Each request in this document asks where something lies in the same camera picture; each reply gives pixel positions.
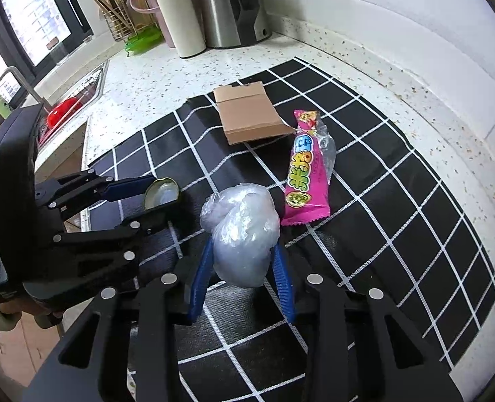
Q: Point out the chrome faucet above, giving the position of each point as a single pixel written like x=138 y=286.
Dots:
x=15 y=89

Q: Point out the green drip tray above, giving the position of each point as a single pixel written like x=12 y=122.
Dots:
x=144 y=40

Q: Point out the brown cardboard piece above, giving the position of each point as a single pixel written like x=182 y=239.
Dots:
x=247 y=114

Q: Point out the black white checkered mat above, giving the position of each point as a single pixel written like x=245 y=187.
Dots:
x=393 y=225

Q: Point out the person's left hand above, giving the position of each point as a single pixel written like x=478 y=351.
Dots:
x=44 y=317

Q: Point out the red bowl in sink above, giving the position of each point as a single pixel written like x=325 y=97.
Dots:
x=60 y=110

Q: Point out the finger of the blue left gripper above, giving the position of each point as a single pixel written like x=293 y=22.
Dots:
x=126 y=188
x=151 y=220

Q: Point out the white tumbler bottle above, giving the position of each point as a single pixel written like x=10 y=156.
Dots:
x=182 y=21

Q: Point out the metal jar lid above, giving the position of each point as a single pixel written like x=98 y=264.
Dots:
x=161 y=192

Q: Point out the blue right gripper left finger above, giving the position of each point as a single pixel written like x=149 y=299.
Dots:
x=200 y=281

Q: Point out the stainless steel sink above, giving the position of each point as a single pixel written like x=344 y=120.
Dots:
x=83 y=93

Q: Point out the clear plastic bag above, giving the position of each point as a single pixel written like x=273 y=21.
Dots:
x=244 y=227

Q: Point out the black framed window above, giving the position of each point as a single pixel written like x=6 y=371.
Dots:
x=36 y=35

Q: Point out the stainless steel electric kettle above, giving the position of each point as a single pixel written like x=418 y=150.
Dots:
x=234 y=23

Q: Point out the pink thermos jug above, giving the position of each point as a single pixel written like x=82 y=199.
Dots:
x=147 y=0

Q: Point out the pink snack wrapper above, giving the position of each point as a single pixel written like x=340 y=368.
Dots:
x=312 y=160

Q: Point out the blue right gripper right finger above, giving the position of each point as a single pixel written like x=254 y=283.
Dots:
x=284 y=284

